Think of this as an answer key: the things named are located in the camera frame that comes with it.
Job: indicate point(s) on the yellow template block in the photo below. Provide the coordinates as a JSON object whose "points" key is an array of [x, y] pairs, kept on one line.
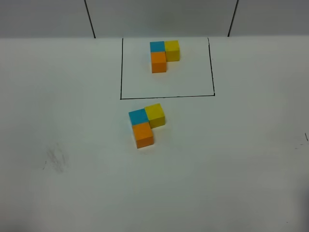
{"points": [[172, 50]]}

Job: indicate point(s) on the white template paper sheet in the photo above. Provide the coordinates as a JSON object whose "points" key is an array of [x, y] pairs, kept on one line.
{"points": [[190, 76]]}

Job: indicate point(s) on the orange template block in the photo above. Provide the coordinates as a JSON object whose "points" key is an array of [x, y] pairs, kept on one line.
{"points": [[158, 62]]}

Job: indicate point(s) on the blue template block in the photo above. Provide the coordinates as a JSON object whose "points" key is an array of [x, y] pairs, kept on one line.
{"points": [[158, 46]]}

